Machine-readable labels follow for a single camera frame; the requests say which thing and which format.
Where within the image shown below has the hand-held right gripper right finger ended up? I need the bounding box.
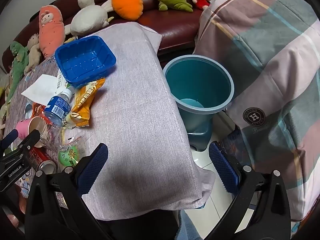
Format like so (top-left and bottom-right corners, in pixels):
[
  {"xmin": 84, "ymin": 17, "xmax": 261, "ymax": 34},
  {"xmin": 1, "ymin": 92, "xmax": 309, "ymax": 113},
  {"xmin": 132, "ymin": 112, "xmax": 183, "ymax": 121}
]
[{"xmin": 205, "ymin": 142, "xmax": 292, "ymax": 240}]

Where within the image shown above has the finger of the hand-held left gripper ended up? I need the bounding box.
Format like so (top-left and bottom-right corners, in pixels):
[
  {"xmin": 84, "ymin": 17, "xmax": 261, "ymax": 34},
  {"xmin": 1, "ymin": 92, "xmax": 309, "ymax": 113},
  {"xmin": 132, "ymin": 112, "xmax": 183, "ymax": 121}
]
[
  {"xmin": 0, "ymin": 129, "xmax": 19, "ymax": 150},
  {"xmin": 0, "ymin": 129, "xmax": 42, "ymax": 163}
]

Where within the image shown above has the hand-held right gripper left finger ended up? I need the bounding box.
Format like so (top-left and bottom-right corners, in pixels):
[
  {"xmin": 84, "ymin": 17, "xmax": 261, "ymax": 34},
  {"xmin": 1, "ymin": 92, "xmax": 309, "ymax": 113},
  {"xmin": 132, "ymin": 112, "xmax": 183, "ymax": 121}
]
[{"xmin": 24, "ymin": 143, "xmax": 118, "ymax": 240}]

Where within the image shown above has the pink paper cup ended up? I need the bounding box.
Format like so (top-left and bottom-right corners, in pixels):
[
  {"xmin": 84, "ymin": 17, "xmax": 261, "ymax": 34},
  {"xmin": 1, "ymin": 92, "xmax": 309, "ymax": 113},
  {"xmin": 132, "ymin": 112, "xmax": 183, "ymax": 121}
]
[{"xmin": 15, "ymin": 116, "xmax": 49, "ymax": 148}]

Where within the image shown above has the white paper napkin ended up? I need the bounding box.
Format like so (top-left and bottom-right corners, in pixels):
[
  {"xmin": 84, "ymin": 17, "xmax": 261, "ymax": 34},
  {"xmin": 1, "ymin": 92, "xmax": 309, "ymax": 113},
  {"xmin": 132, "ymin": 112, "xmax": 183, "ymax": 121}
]
[{"xmin": 21, "ymin": 74, "xmax": 58, "ymax": 100}]

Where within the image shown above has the yellow snack packet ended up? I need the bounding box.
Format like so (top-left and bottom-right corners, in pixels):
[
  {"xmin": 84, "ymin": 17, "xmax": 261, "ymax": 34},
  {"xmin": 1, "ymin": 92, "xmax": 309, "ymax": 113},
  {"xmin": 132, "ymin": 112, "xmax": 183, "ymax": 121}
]
[{"xmin": 62, "ymin": 78, "xmax": 106, "ymax": 130}]

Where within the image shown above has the teal plastic bucket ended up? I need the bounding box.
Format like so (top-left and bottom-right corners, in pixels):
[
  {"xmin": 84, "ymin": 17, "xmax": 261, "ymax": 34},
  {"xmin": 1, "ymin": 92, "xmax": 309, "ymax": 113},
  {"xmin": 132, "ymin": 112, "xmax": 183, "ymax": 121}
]
[{"xmin": 162, "ymin": 54, "xmax": 235, "ymax": 133}]

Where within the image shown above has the blue plastic tray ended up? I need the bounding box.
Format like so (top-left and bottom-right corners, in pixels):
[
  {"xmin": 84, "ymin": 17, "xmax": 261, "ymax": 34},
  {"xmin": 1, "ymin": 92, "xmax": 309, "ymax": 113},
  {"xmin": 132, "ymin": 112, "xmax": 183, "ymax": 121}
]
[{"xmin": 54, "ymin": 35, "xmax": 117, "ymax": 85}]

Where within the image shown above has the person's left hand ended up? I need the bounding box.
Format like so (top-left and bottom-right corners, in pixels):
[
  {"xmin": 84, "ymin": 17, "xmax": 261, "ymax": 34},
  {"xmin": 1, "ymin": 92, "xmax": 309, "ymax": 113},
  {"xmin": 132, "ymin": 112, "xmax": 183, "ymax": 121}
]
[{"xmin": 2, "ymin": 196, "xmax": 28, "ymax": 230}]

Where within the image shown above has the red soda can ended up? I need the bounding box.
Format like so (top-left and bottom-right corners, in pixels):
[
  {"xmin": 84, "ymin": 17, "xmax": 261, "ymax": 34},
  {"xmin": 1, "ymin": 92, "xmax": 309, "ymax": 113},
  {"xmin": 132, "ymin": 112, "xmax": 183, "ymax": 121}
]
[{"xmin": 26, "ymin": 147, "xmax": 57, "ymax": 174}]

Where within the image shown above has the dark blue printed box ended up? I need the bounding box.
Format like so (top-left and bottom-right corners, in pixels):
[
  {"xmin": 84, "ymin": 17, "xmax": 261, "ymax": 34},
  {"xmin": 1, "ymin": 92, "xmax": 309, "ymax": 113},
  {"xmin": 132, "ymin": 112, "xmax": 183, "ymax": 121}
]
[{"xmin": 220, "ymin": 127, "xmax": 250, "ymax": 165}]

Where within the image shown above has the green round snack packet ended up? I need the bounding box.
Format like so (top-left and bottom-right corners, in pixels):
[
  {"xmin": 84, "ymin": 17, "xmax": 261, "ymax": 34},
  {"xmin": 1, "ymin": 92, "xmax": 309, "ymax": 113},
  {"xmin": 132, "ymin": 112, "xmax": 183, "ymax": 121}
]
[{"xmin": 58, "ymin": 136, "xmax": 85, "ymax": 168}]

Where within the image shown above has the orange red snack packet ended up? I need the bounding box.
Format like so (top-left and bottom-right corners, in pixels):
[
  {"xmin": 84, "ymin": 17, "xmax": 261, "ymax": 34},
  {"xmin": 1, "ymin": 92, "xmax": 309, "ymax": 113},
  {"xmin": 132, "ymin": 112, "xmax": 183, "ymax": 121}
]
[{"xmin": 31, "ymin": 102, "xmax": 47, "ymax": 118}]

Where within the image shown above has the teal plastic stool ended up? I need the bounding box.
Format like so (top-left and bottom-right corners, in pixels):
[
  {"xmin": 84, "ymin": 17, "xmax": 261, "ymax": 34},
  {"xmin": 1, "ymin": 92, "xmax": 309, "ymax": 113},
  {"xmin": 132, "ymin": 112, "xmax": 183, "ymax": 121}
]
[{"xmin": 186, "ymin": 124, "xmax": 214, "ymax": 152}]

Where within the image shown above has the clear water bottle blue label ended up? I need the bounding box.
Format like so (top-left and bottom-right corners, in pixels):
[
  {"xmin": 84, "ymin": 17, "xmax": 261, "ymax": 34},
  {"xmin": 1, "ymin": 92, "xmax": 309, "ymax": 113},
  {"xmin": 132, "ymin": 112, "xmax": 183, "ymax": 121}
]
[{"xmin": 37, "ymin": 88, "xmax": 75, "ymax": 150}]

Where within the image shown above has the white printed packet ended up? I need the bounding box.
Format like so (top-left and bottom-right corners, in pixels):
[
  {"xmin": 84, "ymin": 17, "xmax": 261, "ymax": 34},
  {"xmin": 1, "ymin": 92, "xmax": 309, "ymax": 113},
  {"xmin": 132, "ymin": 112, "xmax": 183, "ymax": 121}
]
[{"xmin": 55, "ymin": 70, "xmax": 75, "ymax": 90}]

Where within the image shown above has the grey purple tablecloth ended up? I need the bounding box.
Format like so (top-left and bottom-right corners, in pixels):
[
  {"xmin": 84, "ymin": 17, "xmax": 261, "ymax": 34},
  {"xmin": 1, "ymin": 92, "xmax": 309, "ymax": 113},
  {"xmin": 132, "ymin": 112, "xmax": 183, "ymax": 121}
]
[{"xmin": 4, "ymin": 21, "xmax": 216, "ymax": 220}]

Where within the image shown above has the blue denim cloth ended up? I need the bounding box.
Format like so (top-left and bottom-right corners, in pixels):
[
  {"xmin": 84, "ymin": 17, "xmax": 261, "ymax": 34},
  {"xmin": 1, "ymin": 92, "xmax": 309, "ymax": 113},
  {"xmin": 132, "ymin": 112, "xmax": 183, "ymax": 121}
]
[{"xmin": 175, "ymin": 209, "xmax": 208, "ymax": 240}]

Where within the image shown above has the bright green dinosaur plush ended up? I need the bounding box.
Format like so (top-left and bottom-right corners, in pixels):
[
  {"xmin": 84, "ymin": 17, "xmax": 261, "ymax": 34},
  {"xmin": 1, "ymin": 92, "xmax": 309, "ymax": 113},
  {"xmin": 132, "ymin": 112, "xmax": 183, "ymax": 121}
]
[{"xmin": 4, "ymin": 41, "xmax": 29, "ymax": 105}]

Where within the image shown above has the beige plush toy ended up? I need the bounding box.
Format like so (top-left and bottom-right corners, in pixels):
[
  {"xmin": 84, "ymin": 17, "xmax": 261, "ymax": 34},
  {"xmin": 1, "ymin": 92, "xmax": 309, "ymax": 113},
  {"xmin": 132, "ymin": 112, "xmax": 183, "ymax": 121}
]
[{"xmin": 24, "ymin": 34, "xmax": 42, "ymax": 74}]

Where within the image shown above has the pink carrot plush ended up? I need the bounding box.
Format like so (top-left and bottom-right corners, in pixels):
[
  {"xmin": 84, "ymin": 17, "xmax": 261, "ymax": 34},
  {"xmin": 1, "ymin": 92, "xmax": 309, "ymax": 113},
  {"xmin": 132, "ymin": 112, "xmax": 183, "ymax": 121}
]
[{"xmin": 38, "ymin": 6, "xmax": 66, "ymax": 59}]

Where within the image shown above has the plaid blanket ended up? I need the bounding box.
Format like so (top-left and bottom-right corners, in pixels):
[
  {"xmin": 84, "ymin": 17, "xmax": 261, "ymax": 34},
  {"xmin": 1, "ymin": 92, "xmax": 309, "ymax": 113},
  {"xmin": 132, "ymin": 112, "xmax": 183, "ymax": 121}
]
[{"xmin": 194, "ymin": 0, "xmax": 320, "ymax": 222}]

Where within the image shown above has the white duck plush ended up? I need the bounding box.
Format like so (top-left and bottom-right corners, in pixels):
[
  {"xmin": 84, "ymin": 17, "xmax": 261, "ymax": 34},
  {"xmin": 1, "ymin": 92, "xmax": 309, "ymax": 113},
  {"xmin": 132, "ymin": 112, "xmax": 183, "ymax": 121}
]
[{"xmin": 64, "ymin": 0, "xmax": 114, "ymax": 37}]

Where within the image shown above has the dark red leather sofa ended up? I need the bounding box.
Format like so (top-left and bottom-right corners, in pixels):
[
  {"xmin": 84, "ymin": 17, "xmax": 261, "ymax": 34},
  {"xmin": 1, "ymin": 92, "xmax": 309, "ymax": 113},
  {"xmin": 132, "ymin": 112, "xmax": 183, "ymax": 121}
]
[{"xmin": 1, "ymin": 0, "xmax": 220, "ymax": 73}]

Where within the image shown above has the orange carrot rabbit plush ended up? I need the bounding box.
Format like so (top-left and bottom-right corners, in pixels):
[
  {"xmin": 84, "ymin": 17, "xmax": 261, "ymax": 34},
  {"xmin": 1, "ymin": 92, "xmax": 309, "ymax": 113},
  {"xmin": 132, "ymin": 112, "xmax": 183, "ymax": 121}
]
[{"xmin": 101, "ymin": 0, "xmax": 143, "ymax": 22}]

